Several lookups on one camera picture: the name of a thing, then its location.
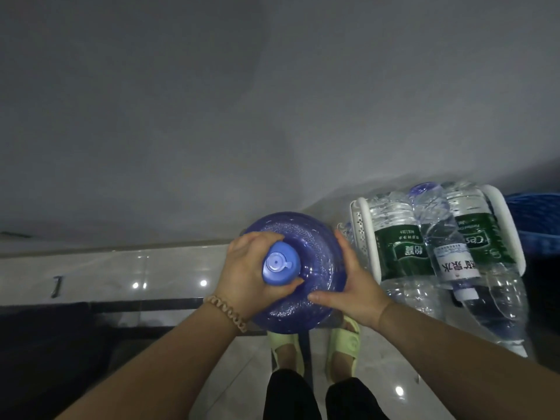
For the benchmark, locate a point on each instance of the person's left hand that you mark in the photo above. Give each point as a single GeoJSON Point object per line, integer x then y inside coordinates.
{"type": "Point", "coordinates": [240, 275]}

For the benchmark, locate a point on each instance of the person's right hand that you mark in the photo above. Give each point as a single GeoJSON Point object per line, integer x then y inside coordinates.
{"type": "Point", "coordinates": [358, 297]}

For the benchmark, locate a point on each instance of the person's right thumb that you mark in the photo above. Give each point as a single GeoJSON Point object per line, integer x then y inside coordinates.
{"type": "Point", "coordinates": [326, 297]}

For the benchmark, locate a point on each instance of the person's left thumb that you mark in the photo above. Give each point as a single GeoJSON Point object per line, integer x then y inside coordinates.
{"type": "Point", "coordinates": [286, 288]}

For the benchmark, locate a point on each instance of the light blue jug cap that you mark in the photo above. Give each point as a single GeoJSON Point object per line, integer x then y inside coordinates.
{"type": "Point", "coordinates": [280, 263]}

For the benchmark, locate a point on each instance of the blue water jug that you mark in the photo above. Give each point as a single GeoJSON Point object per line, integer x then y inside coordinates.
{"type": "Point", "coordinates": [317, 253]}

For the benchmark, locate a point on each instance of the person's right forearm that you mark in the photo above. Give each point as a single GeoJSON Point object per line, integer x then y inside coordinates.
{"type": "Point", "coordinates": [459, 363]}

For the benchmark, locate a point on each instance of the person's left forearm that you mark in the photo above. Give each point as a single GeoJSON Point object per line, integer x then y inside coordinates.
{"type": "Point", "coordinates": [166, 371]}

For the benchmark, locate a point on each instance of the person's right green slipper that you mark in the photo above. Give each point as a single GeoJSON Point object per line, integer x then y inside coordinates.
{"type": "Point", "coordinates": [345, 345]}

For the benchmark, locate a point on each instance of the person's green slipper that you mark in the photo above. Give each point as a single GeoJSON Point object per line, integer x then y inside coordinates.
{"type": "Point", "coordinates": [345, 345]}
{"type": "Point", "coordinates": [280, 345]}

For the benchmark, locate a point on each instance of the person's left green slipper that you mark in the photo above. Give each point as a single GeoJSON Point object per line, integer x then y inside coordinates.
{"type": "Point", "coordinates": [280, 345]}

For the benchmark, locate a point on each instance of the beige spiral wrist band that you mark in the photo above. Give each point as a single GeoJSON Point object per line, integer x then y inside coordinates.
{"type": "Point", "coordinates": [227, 311]}

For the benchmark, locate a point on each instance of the person's left leg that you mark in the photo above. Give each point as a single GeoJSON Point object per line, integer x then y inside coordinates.
{"type": "Point", "coordinates": [288, 398]}

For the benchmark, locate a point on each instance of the person's leg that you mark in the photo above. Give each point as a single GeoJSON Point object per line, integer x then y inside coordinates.
{"type": "Point", "coordinates": [288, 398]}
{"type": "Point", "coordinates": [354, 402]}

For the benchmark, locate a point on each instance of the person's right leg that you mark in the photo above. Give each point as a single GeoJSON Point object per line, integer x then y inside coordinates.
{"type": "Point", "coordinates": [354, 402]}

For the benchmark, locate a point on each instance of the white label water bottle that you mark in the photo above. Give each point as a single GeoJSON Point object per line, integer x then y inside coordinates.
{"type": "Point", "coordinates": [446, 249]}

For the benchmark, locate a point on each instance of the large green label water bottle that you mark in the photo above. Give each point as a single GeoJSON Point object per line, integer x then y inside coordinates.
{"type": "Point", "coordinates": [503, 293]}

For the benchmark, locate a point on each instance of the white plastic basket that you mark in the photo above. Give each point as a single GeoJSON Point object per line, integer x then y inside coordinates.
{"type": "Point", "coordinates": [509, 227]}

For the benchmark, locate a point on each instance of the blue plastic basin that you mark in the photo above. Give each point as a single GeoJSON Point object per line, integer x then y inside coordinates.
{"type": "Point", "coordinates": [536, 223]}

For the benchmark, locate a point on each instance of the small black hook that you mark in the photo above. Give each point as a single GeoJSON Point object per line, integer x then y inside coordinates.
{"type": "Point", "coordinates": [56, 287]}

